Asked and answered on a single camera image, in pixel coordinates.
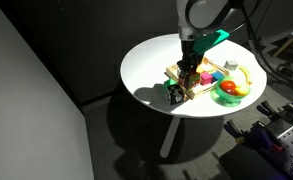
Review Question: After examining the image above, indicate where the black white checkered soft cube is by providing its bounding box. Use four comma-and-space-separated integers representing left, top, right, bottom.
165, 83, 187, 106

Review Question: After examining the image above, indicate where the black perforated mounting board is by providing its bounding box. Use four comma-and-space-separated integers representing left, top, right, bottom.
272, 121, 293, 180

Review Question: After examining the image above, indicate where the yellow round fruit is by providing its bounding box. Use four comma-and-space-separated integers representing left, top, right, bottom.
235, 82, 251, 97

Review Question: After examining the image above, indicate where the blue wooden cube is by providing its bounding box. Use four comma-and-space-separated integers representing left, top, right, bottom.
211, 70, 225, 83

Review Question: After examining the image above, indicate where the wooden tray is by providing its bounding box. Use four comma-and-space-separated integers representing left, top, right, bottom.
165, 55, 231, 101

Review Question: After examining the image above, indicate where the pink wooden cube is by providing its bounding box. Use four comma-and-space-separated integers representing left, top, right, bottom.
199, 72, 214, 86

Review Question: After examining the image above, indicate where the yellow banana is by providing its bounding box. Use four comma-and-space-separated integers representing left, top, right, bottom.
238, 65, 254, 86

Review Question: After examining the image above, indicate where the green plastic bowl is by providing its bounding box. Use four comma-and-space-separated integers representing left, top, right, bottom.
210, 75, 252, 108

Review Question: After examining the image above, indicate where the wooden furniture leg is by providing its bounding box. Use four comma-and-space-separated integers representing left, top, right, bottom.
272, 37, 293, 59

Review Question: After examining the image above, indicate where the black padded block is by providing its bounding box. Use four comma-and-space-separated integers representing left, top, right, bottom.
218, 151, 287, 180

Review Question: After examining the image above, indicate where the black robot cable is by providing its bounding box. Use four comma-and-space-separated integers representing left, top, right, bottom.
230, 0, 293, 88

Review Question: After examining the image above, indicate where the grey cube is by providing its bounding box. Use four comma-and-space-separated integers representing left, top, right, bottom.
223, 59, 239, 72

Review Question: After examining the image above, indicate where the white table leg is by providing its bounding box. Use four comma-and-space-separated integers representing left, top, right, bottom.
159, 116, 181, 159

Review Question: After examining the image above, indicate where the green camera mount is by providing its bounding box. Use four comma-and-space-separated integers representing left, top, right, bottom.
192, 29, 231, 56

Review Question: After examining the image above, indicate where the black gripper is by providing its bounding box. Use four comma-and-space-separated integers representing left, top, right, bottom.
176, 39, 204, 83

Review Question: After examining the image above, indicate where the black clamp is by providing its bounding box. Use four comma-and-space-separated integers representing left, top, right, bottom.
256, 100, 284, 122
223, 118, 251, 142

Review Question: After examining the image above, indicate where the red apple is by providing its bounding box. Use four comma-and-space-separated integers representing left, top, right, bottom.
219, 80, 237, 95

